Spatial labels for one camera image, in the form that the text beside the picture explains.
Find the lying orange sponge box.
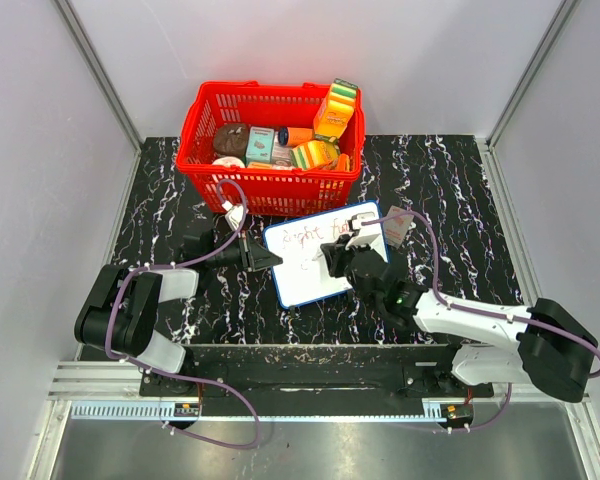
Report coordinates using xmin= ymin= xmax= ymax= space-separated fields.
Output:
xmin=290 ymin=140 xmax=340 ymax=170

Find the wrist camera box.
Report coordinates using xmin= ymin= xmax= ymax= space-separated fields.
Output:
xmin=345 ymin=211 xmax=381 ymax=250
xmin=222 ymin=200 xmax=248 ymax=231

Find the white whiteboard blue frame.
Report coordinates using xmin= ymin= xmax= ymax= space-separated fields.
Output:
xmin=263 ymin=201 xmax=381 ymax=309

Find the tall orange sponge box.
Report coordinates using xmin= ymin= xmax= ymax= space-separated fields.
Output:
xmin=313 ymin=78 xmax=359 ymax=139

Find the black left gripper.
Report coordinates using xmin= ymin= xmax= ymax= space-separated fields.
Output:
xmin=206 ymin=228 xmax=282 ymax=273

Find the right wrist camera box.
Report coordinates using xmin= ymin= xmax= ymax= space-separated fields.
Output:
xmin=345 ymin=211 xmax=381 ymax=250

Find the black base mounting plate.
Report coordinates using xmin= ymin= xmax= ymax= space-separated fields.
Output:
xmin=139 ymin=344 xmax=496 ymax=416

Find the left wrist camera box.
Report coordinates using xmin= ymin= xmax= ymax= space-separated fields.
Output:
xmin=222 ymin=200 xmax=248 ymax=231

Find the brown round bread pack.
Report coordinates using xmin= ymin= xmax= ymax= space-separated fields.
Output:
xmin=212 ymin=123 xmax=249 ymax=157

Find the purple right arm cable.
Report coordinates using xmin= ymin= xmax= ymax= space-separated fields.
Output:
xmin=362 ymin=209 xmax=600 ymax=434

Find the red plastic shopping basket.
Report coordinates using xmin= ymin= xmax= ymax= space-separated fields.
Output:
xmin=175 ymin=81 xmax=365 ymax=217

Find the teal small box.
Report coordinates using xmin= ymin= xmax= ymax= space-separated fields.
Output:
xmin=245 ymin=126 xmax=275 ymax=164

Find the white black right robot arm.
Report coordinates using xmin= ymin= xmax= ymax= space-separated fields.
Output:
xmin=320 ymin=235 xmax=598 ymax=403

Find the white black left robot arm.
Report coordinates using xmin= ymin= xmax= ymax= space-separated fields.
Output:
xmin=74 ymin=230 xmax=283 ymax=396

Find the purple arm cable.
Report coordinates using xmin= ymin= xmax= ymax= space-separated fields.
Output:
xmin=362 ymin=209 xmax=600 ymax=434
xmin=104 ymin=179 xmax=264 ymax=449

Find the white round lid tub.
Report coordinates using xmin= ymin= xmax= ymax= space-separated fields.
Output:
xmin=212 ymin=156 xmax=245 ymax=168

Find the orange blue can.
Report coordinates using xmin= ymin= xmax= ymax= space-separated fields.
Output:
xmin=277 ymin=127 xmax=314 ymax=148

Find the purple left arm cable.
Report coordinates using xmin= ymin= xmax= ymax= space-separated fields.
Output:
xmin=104 ymin=179 xmax=264 ymax=449

